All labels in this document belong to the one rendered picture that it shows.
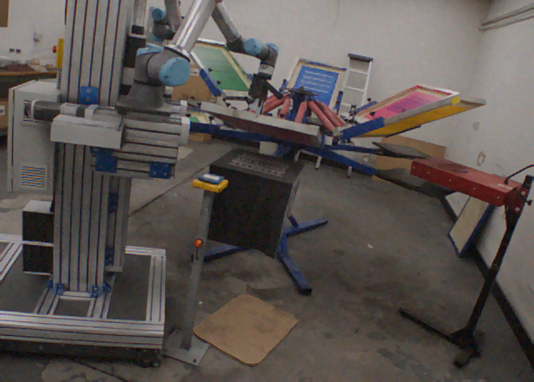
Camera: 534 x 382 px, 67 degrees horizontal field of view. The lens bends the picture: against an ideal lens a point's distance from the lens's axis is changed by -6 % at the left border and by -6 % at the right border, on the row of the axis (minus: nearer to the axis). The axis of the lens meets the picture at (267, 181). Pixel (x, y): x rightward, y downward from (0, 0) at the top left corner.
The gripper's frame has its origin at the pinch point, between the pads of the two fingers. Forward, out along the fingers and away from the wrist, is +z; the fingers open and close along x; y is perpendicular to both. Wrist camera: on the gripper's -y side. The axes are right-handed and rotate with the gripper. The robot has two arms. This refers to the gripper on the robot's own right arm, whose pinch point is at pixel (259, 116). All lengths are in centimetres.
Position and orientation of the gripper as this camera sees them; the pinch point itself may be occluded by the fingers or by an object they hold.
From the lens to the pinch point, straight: 206.5
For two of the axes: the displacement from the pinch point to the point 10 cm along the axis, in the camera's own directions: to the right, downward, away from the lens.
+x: -1.6, 0.0, -9.9
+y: -9.6, -2.4, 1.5
